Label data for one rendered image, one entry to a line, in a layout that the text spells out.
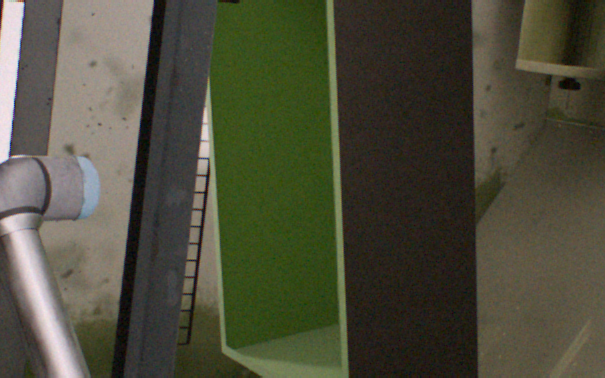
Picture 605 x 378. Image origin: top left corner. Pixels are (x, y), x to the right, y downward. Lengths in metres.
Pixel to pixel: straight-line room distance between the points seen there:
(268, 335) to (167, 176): 1.84
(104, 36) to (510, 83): 1.40
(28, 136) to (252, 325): 0.79
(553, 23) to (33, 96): 1.50
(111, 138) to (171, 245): 2.05
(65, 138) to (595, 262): 1.55
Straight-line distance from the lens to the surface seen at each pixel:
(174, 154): 1.61
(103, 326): 3.78
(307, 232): 3.41
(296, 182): 3.36
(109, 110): 3.66
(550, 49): 3.92
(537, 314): 3.93
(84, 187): 2.38
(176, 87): 1.60
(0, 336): 3.69
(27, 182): 2.29
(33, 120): 3.59
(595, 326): 3.77
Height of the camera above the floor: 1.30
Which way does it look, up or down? 7 degrees down
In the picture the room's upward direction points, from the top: 7 degrees clockwise
